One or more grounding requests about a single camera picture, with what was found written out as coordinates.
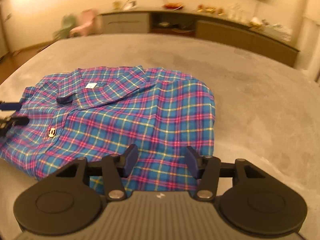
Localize pink plastic chair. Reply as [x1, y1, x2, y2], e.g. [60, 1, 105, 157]
[69, 9, 97, 37]

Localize gold ornaments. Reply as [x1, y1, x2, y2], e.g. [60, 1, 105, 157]
[197, 4, 225, 15]

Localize long grey wooden sideboard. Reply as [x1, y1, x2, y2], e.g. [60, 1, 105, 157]
[98, 9, 300, 68]

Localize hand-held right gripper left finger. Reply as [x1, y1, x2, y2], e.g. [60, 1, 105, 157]
[55, 144, 139, 201]

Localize green plastic chair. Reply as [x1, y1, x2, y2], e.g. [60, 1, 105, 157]
[53, 14, 78, 40]

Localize blue pink plaid shirt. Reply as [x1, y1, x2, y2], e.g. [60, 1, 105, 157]
[0, 65, 217, 198]

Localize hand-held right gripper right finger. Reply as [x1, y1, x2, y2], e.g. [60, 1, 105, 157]
[185, 145, 266, 201]

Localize white paper item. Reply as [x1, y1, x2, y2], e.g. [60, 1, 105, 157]
[121, 0, 138, 10]

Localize clear glassware set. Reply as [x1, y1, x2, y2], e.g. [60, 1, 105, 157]
[226, 3, 245, 22]

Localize white tableware group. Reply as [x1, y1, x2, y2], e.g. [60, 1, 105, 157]
[249, 16, 293, 42]

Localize red dish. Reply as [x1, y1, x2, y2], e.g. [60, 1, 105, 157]
[163, 2, 185, 10]

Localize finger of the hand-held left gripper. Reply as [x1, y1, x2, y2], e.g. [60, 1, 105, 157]
[0, 101, 22, 112]
[0, 114, 29, 131]

